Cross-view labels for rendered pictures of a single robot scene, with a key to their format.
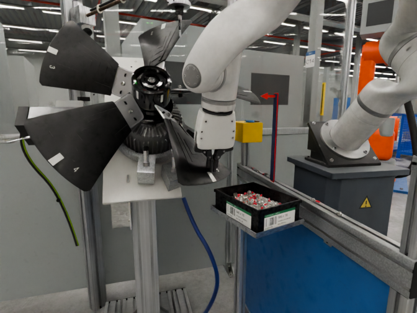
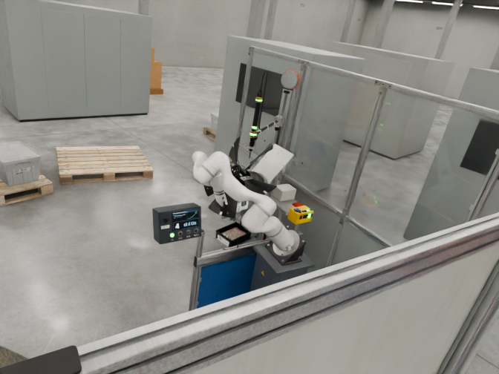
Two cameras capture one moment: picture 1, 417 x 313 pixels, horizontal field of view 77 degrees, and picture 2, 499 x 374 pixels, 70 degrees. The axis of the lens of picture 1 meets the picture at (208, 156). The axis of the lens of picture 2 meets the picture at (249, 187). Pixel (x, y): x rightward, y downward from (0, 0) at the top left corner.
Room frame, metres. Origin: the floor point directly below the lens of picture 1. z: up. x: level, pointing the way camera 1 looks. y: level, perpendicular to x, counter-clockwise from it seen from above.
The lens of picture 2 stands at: (0.00, -2.27, 2.28)
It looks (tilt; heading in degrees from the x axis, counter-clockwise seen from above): 24 degrees down; 69
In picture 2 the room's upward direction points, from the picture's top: 10 degrees clockwise
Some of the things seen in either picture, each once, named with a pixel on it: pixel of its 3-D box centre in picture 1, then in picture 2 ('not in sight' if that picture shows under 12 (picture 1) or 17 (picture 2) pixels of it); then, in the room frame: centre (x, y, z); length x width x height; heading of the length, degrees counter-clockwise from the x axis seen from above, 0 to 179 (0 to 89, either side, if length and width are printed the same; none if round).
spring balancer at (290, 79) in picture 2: not in sight; (290, 79); (1.34, 0.64, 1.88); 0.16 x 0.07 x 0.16; 140
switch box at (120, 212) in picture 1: (122, 198); not in sight; (1.15, 0.40, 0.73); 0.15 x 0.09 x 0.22; 15
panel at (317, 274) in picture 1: (283, 292); (245, 288); (0.88, -0.28, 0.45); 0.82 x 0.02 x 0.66; 15
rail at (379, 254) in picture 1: (288, 199); (252, 248); (0.88, -0.28, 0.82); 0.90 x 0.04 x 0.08; 15
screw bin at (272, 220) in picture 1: (254, 204); (233, 234); (0.77, -0.14, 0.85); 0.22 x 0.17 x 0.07; 31
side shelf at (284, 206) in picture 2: not in sight; (284, 202); (1.38, 0.35, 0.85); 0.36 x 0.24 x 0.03; 105
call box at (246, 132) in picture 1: (246, 132); (300, 215); (1.26, -0.18, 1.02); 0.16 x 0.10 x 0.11; 15
